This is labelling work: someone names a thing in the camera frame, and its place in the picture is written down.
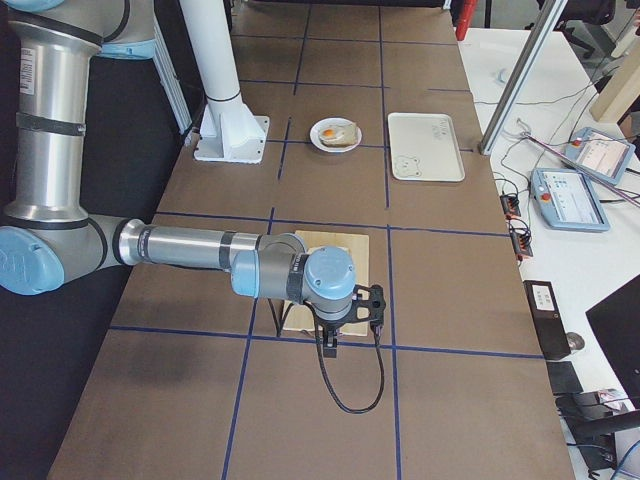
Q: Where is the aluminium frame post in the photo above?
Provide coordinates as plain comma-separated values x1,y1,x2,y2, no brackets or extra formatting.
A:
479,0,568,155

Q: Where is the bread slice with fried egg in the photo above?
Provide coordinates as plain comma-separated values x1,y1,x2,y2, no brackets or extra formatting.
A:
319,123,358,148

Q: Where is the white round plate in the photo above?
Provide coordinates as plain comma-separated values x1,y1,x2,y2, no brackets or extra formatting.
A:
309,117,362,153

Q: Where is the far blue teach pendant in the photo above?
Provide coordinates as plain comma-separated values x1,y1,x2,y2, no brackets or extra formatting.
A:
565,127,635,186

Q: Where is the orange black connector block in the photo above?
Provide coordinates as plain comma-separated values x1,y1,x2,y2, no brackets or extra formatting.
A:
509,226,533,261
499,194,521,219

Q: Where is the black box with label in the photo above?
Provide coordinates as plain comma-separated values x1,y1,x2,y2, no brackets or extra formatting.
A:
523,280,571,361

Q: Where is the light wooden cutting board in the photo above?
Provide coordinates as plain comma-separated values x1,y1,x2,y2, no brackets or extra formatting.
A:
283,230,370,335

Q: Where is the white camera post with base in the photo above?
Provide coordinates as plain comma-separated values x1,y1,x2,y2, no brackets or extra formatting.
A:
180,0,270,164

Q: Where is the near blue teach pendant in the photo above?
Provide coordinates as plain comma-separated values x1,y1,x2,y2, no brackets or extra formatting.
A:
531,168,610,232

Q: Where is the blue teach pendant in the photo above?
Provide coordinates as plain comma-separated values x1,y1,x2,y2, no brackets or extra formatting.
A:
565,127,635,186
531,168,610,232

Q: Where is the black monitor corner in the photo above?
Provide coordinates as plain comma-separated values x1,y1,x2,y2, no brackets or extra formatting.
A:
586,281,640,407

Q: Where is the upper orange black connector block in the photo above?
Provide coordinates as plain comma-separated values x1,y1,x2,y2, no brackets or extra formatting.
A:
499,194,521,219

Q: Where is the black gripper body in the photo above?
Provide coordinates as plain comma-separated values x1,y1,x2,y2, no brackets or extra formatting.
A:
316,321,342,358

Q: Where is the lower orange black connector block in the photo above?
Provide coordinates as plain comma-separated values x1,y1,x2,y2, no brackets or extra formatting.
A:
509,226,533,261

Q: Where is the cream bear serving tray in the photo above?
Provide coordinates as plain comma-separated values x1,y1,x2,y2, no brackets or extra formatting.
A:
387,112,465,182

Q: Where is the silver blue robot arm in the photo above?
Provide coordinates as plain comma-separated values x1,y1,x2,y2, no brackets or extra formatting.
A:
1,1,361,355

